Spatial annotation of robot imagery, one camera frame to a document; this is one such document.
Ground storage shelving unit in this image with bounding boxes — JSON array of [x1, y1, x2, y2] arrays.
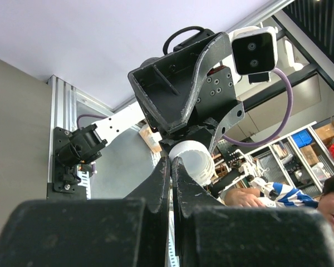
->
[[211, 112, 334, 195]]

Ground white bottle cap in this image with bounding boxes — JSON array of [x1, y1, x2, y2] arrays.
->
[[169, 140, 215, 186]]

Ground person in striped shirt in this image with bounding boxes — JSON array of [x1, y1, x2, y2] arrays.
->
[[220, 176, 334, 232]]

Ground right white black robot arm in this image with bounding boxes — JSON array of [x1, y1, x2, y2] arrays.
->
[[52, 29, 244, 194]]

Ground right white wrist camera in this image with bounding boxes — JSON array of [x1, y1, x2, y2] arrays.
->
[[229, 26, 278, 84]]

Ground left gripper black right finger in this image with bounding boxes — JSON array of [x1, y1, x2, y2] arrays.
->
[[171, 157, 334, 266]]

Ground aluminium frame rail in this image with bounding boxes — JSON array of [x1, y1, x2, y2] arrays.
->
[[46, 74, 115, 131]]

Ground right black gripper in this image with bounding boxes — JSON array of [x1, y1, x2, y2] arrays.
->
[[127, 33, 244, 152]]

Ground grey slotted cable duct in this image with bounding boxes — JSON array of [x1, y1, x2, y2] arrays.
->
[[77, 170, 92, 200]]

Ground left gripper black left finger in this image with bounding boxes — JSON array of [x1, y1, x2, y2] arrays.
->
[[0, 157, 170, 266]]

